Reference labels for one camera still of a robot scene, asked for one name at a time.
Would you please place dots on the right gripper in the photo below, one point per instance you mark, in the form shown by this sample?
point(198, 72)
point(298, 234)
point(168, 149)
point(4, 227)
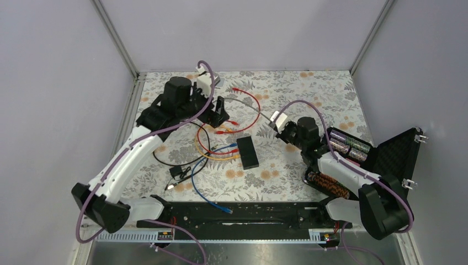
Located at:
point(281, 135)

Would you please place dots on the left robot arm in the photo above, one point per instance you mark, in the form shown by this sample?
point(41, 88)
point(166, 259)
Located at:
point(181, 102)

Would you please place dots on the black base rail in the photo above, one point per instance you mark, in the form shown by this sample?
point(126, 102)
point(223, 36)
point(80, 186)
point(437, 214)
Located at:
point(250, 220)

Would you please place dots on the floral table mat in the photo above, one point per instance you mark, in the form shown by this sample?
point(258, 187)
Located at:
point(251, 98)

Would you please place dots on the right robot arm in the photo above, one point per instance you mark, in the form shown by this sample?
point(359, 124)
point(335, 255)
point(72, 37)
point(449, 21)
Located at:
point(364, 185)

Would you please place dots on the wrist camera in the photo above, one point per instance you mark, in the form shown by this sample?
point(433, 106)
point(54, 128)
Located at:
point(204, 82)
point(278, 121)

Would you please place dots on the black case with chips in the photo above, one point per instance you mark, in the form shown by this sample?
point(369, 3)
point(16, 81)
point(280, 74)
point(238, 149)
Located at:
point(396, 156)

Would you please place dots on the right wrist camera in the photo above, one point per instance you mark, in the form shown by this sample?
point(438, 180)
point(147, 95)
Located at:
point(278, 121)

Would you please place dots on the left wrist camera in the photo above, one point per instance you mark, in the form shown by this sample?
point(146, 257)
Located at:
point(204, 82)

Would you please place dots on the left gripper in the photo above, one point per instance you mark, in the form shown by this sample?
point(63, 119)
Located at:
point(211, 117)

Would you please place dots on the white small switch box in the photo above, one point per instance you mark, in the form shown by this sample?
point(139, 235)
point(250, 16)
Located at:
point(219, 81)

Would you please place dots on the black network switch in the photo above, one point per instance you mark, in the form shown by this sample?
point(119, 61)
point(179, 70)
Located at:
point(247, 153)

